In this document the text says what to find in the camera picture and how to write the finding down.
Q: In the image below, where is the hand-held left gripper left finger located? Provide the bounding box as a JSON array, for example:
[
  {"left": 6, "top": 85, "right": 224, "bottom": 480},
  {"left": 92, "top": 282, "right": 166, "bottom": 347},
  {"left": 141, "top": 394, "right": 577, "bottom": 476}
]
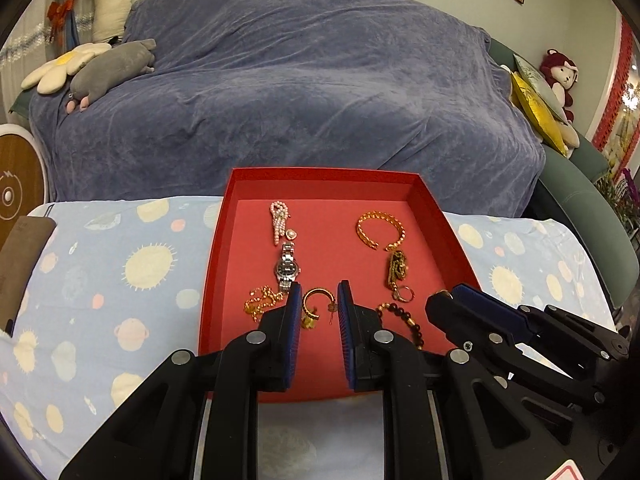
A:
[{"left": 59, "top": 282, "right": 304, "bottom": 480}]

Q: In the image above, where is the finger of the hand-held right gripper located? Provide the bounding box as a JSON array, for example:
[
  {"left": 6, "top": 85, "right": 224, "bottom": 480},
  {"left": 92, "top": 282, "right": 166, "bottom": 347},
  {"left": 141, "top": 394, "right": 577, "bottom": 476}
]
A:
[
  {"left": 451, "top": 283, "right": 632, "bottom": 362},
  {"left": 424, "top": 292, "right": 607, "bottom": 409}
]

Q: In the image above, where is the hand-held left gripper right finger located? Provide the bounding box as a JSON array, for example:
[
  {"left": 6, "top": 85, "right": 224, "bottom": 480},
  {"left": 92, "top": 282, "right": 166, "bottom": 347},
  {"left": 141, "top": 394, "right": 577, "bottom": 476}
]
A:
[{"left": 337, "top": 280, "right": 582, "bottom": 480}]

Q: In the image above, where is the gold hoop earring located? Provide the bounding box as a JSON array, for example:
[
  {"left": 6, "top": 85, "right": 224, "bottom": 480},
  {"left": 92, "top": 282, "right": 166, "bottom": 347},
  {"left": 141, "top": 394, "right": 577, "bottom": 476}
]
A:
[{"left": 301, "top": 287, "right": 337, "bottom": 331}]

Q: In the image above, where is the dark bead bracelet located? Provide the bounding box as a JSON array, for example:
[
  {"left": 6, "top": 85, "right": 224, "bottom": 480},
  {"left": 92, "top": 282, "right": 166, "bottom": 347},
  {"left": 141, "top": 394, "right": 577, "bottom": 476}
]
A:
[{"left": 377, "top": 290, "right": 451, "bottom": 350}]

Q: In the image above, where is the gold chain bracelet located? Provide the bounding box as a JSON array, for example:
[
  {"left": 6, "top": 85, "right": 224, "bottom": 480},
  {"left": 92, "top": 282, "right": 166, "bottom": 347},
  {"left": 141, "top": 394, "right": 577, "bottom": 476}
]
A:
[{"left": 243, "top": 285, "right": 286, "bottom": 322}]

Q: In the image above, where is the gold pendant keyring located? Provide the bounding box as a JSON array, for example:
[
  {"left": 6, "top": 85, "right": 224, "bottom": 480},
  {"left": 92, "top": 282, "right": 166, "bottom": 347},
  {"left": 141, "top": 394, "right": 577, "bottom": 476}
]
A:
[{"left": 387, "top": 250, "right": 409, "bottom": 289}]

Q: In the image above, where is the silver wristwatch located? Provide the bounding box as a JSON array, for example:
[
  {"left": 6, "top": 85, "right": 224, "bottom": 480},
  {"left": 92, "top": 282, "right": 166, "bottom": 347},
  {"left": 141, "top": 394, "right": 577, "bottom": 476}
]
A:
[{"left": 275, "top": 242, "right": 303, "bottom": 294}]

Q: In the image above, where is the red cardboard box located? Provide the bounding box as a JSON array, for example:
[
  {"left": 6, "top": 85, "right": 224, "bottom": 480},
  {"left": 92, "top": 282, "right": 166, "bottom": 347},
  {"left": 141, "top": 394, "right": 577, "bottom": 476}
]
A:
[{"left": 198, "top": 167, "right": 483, "bottom": 404}]

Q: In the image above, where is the pearl brooch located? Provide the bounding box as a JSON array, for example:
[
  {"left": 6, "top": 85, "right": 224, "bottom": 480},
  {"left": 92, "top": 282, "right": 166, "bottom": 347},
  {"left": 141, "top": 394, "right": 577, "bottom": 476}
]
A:
[{"left": 270, "top": 201, "right": 300, "bottom": 246}]

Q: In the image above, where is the green sofa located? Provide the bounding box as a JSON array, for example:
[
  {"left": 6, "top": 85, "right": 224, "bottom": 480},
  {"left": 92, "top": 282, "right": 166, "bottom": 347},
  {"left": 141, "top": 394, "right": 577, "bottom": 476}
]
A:
[{"left": 9, "top": 37, "right": 632, "bottom": 311}]

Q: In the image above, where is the planet print blue tablecloth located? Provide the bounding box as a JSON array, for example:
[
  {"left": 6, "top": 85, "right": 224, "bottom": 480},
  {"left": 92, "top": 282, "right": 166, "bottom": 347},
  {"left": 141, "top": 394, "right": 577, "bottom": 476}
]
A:
[{"left": 0, "top": 197, "right": 621, "bottom": 480}]

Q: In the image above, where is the potted flower plant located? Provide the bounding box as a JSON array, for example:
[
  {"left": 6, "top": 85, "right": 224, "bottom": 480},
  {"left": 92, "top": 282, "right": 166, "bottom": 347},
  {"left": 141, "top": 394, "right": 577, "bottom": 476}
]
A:
[{"left": 599, "top": 159, "right": 640, "bottom": 242}]

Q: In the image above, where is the yellow pillow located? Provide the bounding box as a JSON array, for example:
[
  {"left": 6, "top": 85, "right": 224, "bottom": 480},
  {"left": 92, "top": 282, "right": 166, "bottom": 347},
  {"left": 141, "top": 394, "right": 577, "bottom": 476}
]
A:
[{"left": 510, "top": 71, "right": 571, "bottom": 157}]

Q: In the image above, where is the silver grey pillow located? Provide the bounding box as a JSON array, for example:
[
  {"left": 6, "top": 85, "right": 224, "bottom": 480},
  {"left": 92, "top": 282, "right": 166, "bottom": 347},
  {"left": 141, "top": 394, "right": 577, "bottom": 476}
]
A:
[{"left": 512, "top": 53, "right": 571, "bottom": 124}]

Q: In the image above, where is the red-haired monkey plush toy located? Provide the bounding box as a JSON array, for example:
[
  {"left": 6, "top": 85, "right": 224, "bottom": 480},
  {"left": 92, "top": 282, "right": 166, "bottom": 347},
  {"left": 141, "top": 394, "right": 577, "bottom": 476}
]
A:
[{"left": 539, "top": 49, "right": 582, "bottom": 149}]

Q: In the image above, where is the blue-grey sofa blanket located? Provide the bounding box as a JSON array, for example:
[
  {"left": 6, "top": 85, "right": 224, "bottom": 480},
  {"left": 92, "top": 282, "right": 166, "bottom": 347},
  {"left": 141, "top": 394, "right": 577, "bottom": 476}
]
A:
[{"left": 27, "top": 0, "right": 547, "bottom": 211}]

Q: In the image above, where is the brown flat case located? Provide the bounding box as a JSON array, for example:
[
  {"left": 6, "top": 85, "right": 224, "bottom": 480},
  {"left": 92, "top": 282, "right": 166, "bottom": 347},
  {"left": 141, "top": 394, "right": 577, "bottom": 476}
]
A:
[{"left": 0, "top": 216, "right": 57, "bottom": 339}]

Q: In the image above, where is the grey plush toy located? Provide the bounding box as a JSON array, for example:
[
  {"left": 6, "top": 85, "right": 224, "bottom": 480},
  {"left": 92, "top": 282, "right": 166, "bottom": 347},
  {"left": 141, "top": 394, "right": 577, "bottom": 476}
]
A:
[{"left": 65, "top": 38, "right": 159, "bottom": 113}]

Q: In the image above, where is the flower shaped pillow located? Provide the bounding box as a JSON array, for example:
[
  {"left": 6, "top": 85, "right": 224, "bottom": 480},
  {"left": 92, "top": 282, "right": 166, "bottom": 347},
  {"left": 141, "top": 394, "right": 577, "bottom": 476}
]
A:
[{"left": 21, "top": 42, "right": 112, "bottom": 96}]

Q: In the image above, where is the white plush toy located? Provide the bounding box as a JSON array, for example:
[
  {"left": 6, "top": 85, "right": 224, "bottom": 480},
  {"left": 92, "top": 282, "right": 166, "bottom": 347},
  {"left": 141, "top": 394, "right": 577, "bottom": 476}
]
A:
[{"left": 85, "top": 0, "right": 134, "bottom": 44}]

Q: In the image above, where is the white curtain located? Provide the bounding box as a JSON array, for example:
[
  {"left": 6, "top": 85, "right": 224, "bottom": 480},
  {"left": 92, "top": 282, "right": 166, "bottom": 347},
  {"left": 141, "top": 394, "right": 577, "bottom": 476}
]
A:
[{"left": 0, "top": 0, "right": 71, "bottom": 113}]

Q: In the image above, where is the red bow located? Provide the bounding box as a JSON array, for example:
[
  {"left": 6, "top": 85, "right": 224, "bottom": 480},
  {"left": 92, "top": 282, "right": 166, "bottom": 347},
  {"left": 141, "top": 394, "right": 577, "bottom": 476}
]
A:
[{"left": 47, "top": 0, "right": 76, "bottom": 26}]

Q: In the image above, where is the gold chain-link bangle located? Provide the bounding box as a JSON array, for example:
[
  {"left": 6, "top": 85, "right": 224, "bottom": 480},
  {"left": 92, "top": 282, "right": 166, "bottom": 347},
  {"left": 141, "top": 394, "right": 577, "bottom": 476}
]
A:
[{"left": 356, "top": 212, "right": 405, "bottom": 252}]

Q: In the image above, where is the red decorative door frame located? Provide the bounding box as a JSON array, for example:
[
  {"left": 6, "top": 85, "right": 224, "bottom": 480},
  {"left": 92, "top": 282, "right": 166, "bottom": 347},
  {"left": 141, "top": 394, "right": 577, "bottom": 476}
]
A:
[{"left": 590, "top": 12, "right": 640, "bottom": 162}]

